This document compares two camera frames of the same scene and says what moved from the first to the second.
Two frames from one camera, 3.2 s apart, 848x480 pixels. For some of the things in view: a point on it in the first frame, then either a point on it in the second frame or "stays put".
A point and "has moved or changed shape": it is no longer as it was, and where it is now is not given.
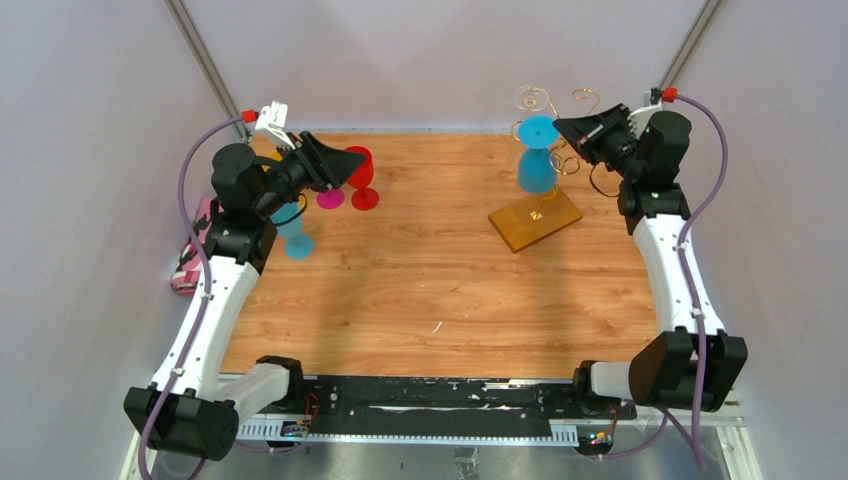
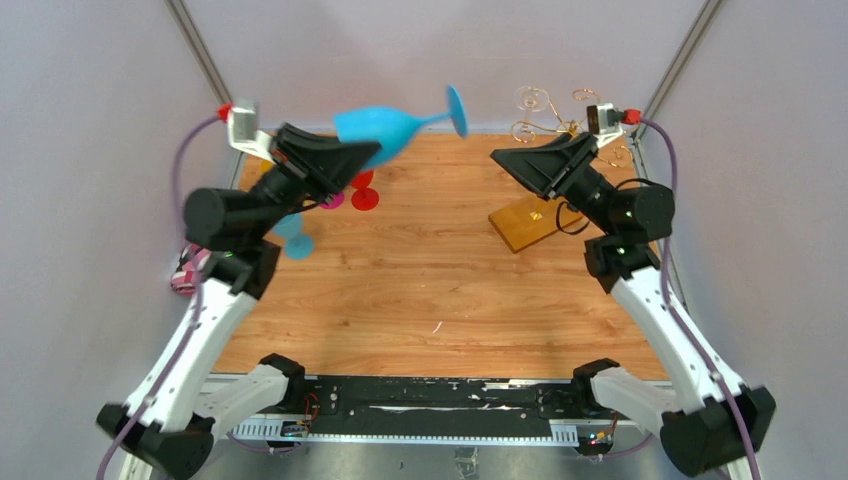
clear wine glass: (531, 98) stays put
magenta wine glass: (330, 199) stays put
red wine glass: (364, 198) stays put
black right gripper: (586, 133) to (551, 168)
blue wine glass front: (288, 220) stays put
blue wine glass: (537, 168) has moved or changed shape
